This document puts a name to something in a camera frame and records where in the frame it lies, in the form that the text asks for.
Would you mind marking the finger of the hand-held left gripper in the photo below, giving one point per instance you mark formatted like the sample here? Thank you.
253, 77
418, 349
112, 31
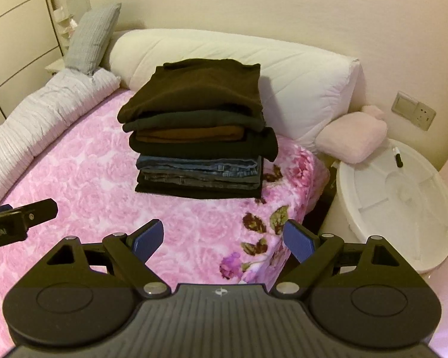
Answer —
41, 212

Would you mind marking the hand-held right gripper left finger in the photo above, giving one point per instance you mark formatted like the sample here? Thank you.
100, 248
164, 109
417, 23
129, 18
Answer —
149, 236

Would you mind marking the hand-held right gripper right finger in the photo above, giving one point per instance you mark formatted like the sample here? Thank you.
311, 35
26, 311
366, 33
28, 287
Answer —
298, 240

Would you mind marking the dark brown sweater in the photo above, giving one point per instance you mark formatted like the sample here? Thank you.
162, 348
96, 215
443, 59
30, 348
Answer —
194, 85

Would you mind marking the stack of folded clothes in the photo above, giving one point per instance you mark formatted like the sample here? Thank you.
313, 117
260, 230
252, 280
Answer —
194, 167

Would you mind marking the pink floral blanket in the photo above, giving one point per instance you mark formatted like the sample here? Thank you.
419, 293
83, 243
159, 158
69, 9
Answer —
78, 164

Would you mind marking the white quilted duvet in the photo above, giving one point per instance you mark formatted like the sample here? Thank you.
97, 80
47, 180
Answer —
33, 119

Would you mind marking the white round plastic lid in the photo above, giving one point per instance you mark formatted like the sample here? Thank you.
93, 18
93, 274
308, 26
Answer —
377, 179

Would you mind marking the pink plush hot water bottle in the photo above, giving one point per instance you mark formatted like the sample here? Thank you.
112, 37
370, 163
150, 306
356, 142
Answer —
351, 138

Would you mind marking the black marker pen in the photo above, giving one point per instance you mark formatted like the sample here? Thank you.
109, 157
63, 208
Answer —
398, 160

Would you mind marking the cluttered white bedside table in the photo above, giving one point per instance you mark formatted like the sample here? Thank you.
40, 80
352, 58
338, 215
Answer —
56, 66

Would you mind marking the white mattress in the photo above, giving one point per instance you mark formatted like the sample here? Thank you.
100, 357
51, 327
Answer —
302, 78

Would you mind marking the grey pillow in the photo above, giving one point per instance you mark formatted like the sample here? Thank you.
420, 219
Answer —
91, 37

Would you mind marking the wall socket plate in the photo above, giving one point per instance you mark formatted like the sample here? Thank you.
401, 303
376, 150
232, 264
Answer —
414, 112

